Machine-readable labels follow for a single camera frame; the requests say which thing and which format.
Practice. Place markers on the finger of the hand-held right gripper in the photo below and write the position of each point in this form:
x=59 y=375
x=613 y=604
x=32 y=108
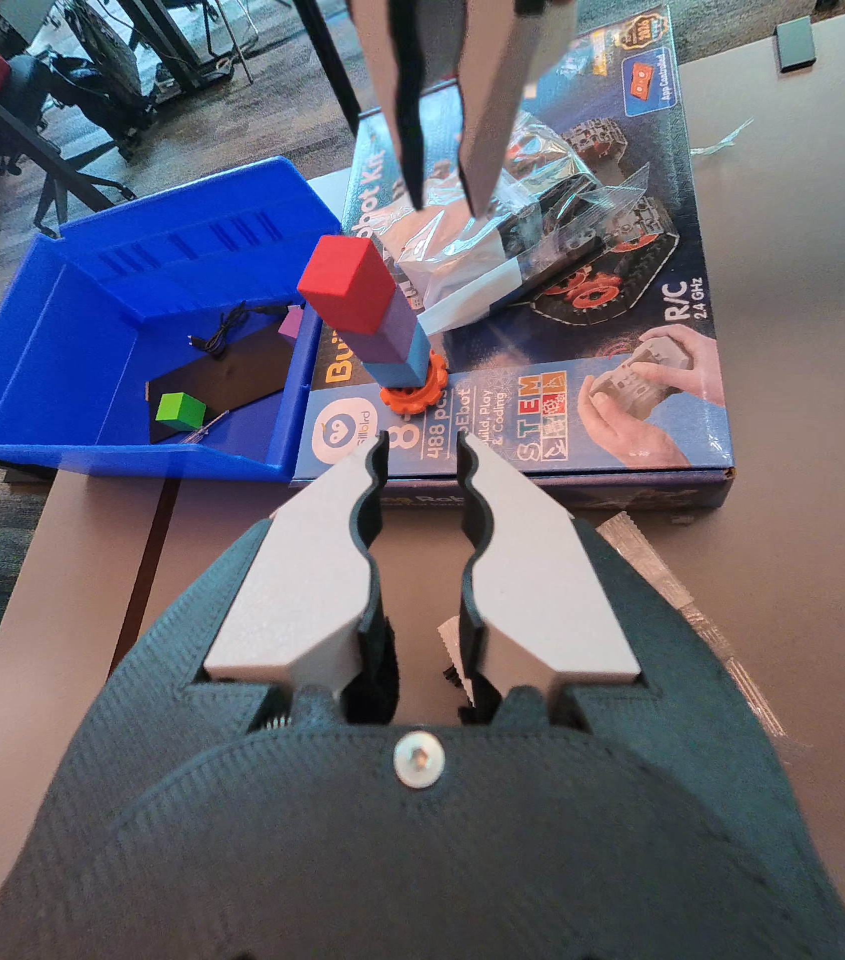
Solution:
x=377 y=45
x=520 y=60

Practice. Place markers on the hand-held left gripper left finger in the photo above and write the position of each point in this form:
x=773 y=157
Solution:
x=280 y=600

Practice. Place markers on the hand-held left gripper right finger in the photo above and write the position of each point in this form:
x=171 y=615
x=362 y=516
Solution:
x=557 y=600

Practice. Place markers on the green wooden cube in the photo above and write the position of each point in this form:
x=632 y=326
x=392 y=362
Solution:
x=179 y=411

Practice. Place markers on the red wooden cube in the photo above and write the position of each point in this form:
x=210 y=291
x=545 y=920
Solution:
x=344 y=281

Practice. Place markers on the small orange plastic wheel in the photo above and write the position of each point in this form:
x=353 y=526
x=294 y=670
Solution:
x=407 y=397

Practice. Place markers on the blue wooden cube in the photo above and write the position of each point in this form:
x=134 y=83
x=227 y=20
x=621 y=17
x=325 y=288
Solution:
x=404 y=367

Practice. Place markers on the purple wooden cube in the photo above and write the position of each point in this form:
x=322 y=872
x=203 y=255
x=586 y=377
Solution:
x=392 y=330
x=290 y=324

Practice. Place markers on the blue plastic storage bin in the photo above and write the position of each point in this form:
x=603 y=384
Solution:
x=55 y=337

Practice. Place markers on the black metal table leg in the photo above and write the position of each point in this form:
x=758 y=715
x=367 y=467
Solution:
x=332 y=67

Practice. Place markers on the dark blue cardboard kit box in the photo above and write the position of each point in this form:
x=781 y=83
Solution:
x=512 y=450

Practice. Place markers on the small clear plastic scrap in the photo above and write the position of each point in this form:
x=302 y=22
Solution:
x=722 y=139

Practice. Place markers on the flat black rectangular panel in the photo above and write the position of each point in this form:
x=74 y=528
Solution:
x=235 y=367

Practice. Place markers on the clear bag with white flap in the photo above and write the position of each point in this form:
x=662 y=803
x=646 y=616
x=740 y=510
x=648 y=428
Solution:
x=467 y=292

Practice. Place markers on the dark grey rectangular block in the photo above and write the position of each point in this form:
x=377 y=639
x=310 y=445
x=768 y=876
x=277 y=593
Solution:
x=796 y=45

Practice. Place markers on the black office chair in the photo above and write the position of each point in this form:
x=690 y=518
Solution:
x=92 y=90

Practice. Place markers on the light wooden side table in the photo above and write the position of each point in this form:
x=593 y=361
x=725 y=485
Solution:
x=40 y=142

